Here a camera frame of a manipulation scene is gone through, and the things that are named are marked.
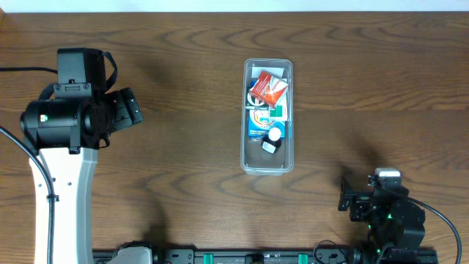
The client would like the dark bottle white cap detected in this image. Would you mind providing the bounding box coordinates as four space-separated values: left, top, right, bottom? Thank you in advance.
261 127 281 154

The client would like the white green Panadol box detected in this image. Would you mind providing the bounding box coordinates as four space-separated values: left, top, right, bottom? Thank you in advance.
269 95 288 122

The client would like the blue Kool Fever box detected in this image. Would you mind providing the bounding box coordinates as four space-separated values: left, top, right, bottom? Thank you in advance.
245 78 289 139

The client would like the red orange Panadol box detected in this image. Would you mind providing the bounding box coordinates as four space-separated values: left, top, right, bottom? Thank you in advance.
249 70 289 108

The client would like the green Zam-Buk box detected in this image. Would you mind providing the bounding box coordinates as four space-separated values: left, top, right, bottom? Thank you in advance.
245 92 269 110

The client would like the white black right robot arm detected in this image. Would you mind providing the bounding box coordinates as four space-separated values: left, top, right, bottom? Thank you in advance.
338 172 425 263

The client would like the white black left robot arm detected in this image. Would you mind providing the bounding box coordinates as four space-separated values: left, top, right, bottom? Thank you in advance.
29 147 153 264

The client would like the clear plastic container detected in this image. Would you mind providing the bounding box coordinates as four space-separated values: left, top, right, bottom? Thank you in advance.
240 58 295 176

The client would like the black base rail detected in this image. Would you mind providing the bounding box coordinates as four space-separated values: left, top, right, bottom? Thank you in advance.
92 240 439 264

